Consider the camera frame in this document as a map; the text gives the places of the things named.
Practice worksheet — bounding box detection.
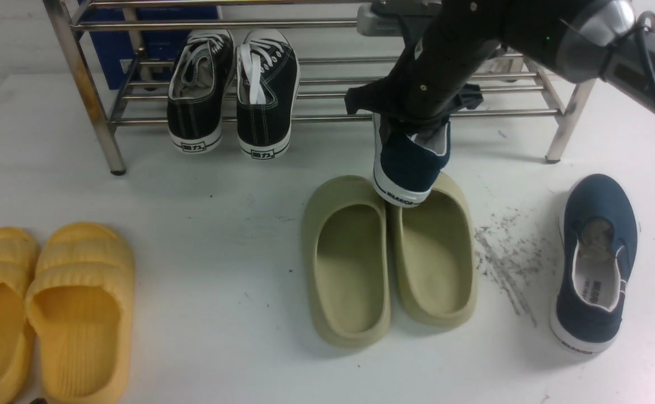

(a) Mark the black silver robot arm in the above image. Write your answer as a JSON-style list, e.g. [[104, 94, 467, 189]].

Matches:
[[345, 1, 655, 130]]

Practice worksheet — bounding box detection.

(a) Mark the right black canvas sneaker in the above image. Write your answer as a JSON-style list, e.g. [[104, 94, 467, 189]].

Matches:
[[235, 29, 301, 160]]

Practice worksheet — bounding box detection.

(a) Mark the black canvas sneaker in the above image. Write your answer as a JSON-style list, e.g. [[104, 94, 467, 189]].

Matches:
[[167, 30, 236, 154], [235, 29, 301, 160]]

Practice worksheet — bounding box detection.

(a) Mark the olive green slipper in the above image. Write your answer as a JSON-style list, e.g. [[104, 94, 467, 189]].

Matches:
[[301, 176, 391, 350], [388, 173, 478, 328]]

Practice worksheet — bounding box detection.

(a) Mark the navy slip-on shoe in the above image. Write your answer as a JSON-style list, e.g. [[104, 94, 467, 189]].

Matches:
[[373, 113, 451, 209], [550, 173, 639, 356]]

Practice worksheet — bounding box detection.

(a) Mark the right yellow slipper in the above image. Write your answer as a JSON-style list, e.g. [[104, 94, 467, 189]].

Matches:
[[25, 222, 135, 403]]

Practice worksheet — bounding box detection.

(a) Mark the left black canvas sneaker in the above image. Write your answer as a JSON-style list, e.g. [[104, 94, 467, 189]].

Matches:
[[167, 30, 236, 154]]

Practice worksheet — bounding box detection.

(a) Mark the blue box behind rack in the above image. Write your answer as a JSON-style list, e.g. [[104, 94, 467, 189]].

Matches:
[[76, 1, 222, 90]]

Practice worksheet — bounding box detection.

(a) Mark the right olive green slipper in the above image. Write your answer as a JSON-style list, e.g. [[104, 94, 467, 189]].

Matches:
[[388, 173, 478, 328]]

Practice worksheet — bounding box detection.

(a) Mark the stainless steel shoe rack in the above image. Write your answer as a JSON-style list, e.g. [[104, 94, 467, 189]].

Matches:
[[43, 0, 632, 177]]

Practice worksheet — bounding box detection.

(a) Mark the left olive green slipper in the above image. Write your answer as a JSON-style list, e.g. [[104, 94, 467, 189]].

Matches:
[[301, 176, 391, 350]]

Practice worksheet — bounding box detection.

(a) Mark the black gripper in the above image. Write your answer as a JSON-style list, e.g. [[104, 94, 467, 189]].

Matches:
[[345, 1, 507, 135]]

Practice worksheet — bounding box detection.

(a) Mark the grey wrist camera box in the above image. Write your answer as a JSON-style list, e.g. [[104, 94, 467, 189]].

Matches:
[[356, 1, 430, 38]]

